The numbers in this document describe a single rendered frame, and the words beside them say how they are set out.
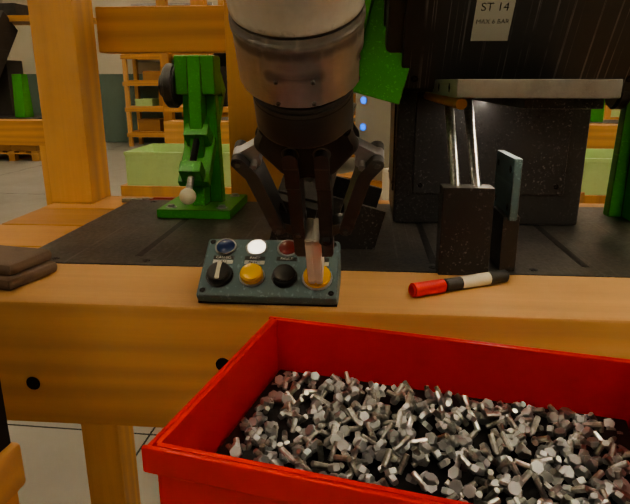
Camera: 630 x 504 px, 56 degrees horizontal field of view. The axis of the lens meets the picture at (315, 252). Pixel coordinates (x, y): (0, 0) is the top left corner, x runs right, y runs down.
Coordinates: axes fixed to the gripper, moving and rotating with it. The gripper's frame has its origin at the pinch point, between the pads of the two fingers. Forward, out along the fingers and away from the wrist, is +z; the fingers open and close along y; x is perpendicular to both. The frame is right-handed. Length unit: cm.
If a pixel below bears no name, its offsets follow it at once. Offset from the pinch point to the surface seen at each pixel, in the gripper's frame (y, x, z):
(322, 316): 0.8, -3.8, 5.9
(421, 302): 11.2, -0.8, 7.2
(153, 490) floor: -53, 12, 126
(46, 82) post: -59, 59, 22
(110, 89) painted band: -468, 856, 597
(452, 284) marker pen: 14.8, 2.4, 8.2
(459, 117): 19.5, 39.1, 14.0
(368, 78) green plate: 5.0, 29.7, 0.4
